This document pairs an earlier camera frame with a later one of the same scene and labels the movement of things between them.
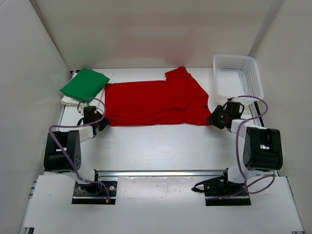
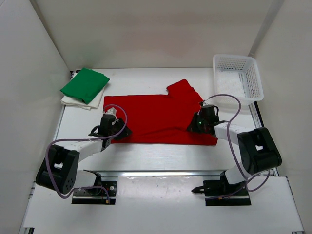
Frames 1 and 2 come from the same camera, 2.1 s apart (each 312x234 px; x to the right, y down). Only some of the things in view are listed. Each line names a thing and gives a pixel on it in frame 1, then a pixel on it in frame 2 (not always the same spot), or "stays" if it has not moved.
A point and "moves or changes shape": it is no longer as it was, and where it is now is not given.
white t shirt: (68, 100) stays
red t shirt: (178, 100) moves or changes shape
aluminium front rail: (176, 172) stays
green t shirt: (86, 85) stays
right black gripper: (213, 119) → (193, 127)
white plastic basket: (237, 77) stays
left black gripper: (105, 122) → (126, 132)
